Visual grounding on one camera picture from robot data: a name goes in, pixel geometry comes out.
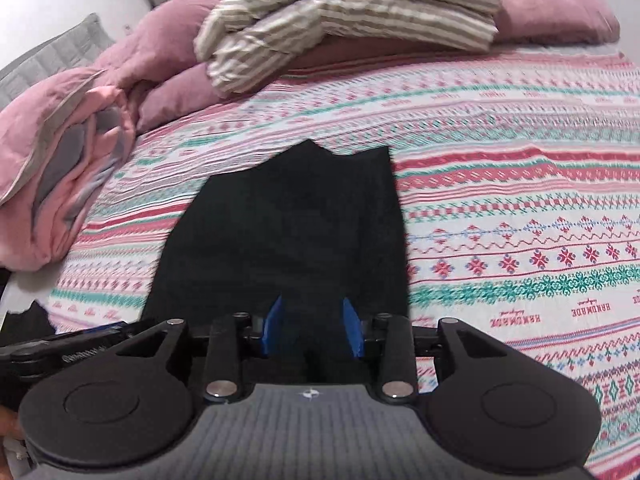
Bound black pants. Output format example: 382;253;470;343
142;140;412;396

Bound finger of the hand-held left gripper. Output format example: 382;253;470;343
0;320;156;361

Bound mauve pillow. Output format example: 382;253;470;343
287;0;622;70

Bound dark cloth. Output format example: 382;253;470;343
0;300;57;348

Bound striped beige duvet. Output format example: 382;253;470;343
194;0;502;97

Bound quilted grey headboard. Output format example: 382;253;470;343
0;12;103;108

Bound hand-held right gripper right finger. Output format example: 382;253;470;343
342;297;506;402

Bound mauve comforter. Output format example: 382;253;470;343
92;0;251;134

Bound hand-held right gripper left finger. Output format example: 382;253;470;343
117;296;283;403

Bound pink grey blanket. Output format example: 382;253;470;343
0;67;140;272

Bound patterned bedsheet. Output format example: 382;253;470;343
47;42;640;480

